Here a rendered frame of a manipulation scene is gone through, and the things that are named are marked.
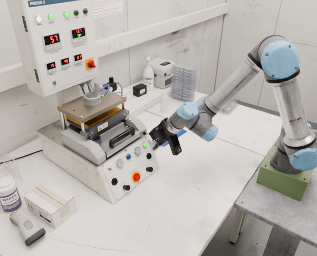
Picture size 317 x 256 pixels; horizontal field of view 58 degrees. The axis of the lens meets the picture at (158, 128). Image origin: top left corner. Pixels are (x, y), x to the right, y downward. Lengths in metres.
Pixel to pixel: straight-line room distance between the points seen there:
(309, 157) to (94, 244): 0.90
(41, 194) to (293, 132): 1.05
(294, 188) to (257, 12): 2.34
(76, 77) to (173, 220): 0.80
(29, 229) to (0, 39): 0.90
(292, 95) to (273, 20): 2.31
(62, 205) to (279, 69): 0.96
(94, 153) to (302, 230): 0.92
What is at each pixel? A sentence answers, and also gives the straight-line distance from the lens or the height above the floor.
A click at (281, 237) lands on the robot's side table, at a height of 0.45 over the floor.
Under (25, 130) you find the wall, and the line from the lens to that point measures 1.82.
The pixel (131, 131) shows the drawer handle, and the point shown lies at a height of 1.00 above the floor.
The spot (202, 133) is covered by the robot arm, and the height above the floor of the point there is 1.09.
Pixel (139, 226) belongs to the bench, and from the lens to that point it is 1.25.
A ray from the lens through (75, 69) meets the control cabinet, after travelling 1.43.
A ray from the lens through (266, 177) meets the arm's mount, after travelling 1.47.
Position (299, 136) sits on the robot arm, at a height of 1.12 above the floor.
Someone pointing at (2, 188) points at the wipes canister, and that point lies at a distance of 1.34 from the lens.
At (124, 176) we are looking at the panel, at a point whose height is 0.83.
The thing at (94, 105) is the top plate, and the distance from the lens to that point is 1.34.
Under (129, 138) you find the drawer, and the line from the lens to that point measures 1.34.
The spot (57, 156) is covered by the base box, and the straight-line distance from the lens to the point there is 1.53.
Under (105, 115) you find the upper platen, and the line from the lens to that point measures 1.36.
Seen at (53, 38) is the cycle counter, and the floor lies 1.40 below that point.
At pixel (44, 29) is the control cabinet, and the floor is 1.44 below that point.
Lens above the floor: 1.73
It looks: 33 degrees down
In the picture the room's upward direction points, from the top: 1 degrees clockwise
